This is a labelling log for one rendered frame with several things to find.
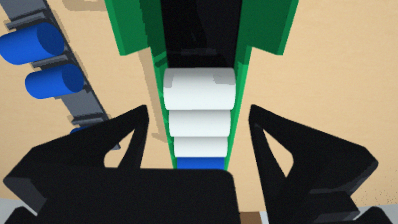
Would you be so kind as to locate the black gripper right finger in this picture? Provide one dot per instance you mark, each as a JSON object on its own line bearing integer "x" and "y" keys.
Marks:
{"x": 324, "y": 166}

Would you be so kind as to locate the grey ribbed rack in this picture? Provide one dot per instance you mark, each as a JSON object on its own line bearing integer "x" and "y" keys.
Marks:
{"x": 78, "y": 106}

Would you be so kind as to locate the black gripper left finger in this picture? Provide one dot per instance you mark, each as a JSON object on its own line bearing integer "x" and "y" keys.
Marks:
{"x": 89, "y": 146}

